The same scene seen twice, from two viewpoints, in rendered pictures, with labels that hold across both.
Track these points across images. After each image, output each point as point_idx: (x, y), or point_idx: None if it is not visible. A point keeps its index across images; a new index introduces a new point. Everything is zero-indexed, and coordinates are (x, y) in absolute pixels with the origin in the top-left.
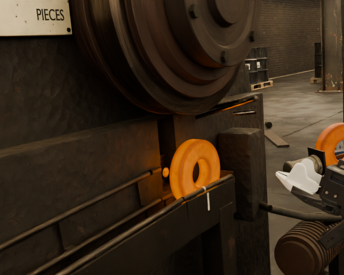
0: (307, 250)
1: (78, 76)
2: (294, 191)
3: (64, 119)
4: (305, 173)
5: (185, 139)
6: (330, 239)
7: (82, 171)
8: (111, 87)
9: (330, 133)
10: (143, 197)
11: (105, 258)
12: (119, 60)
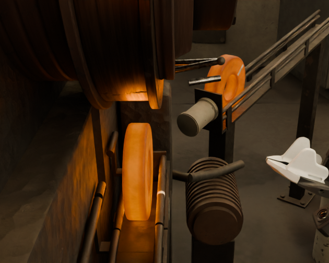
0: (231, 213)
1: None
2: (303, 183)
3: None
4: (315, 159)
5: (104, 122)
6: None
7: (59, 260)
8: (30, 75)
9: (222, 71)
10: (99, 238)
11: None
12: (121, 49)
